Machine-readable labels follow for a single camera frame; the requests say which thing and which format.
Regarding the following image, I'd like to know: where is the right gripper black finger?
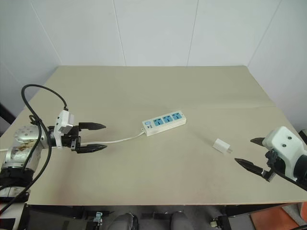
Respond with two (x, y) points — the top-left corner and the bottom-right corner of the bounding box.
(234, 158), (267, 179)
(249, 137), (267, 147)

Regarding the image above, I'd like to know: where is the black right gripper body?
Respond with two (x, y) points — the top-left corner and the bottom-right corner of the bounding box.
(262, 149), (288, 184)

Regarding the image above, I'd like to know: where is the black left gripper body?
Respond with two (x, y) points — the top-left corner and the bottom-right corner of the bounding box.
(61, 124), (82, 154)

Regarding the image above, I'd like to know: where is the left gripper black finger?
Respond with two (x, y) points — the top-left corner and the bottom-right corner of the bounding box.
(76, 144), (108, 154)
(79, 122), (107, 131)

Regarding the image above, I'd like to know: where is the white charger plug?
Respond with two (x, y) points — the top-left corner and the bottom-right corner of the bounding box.
(213, 138), (234, 155)

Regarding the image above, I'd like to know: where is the white blue power strip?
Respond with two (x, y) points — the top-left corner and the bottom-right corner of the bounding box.
(142, 110), (188, 138)

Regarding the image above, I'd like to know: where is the grey caster wheel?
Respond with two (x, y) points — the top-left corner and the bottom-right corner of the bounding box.
(209, 215), (223, 229)
(92, 210), (104, 224)

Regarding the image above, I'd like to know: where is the black diagonal bar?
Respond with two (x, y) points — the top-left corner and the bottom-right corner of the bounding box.
(0, 100), (12, 126)

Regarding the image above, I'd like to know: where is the dark grey rounded shape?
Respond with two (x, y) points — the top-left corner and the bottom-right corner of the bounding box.
(169, 210), (190, 230)
(112, 212), (139, 230)

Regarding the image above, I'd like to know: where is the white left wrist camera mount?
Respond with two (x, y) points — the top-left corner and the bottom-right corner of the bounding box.
(53, 109), (75, 148)

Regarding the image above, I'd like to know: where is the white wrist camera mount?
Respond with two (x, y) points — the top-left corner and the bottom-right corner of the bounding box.
(261, 126), (307, 182)
(53, 109), (75, 148)

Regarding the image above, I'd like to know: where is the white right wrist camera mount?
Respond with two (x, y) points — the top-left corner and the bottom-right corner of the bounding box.
(261, 126), (307, 182)

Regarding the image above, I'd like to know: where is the black table frame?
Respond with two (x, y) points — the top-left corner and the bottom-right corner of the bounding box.
(20, 202), (304, 230)

